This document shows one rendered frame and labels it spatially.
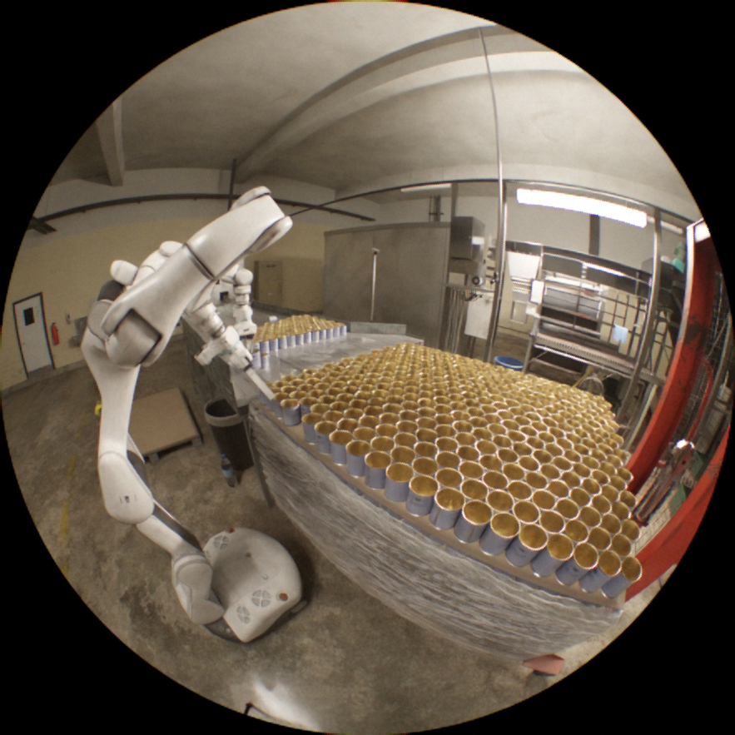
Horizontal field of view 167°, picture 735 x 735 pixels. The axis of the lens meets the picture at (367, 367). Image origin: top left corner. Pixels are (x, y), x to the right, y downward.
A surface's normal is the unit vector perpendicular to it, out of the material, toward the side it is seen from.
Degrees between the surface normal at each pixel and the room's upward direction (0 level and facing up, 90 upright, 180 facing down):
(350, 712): 0
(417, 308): 90
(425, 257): 90
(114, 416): 89
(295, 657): 0
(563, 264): 90
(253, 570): 0
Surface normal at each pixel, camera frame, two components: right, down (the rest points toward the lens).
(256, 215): 0.77, -0.15
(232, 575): 0.05, -0.93
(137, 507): 0.79, 0.27
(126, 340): 0.53, 0.52
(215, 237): 0.54, 0.05
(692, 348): -0.67, 0.24
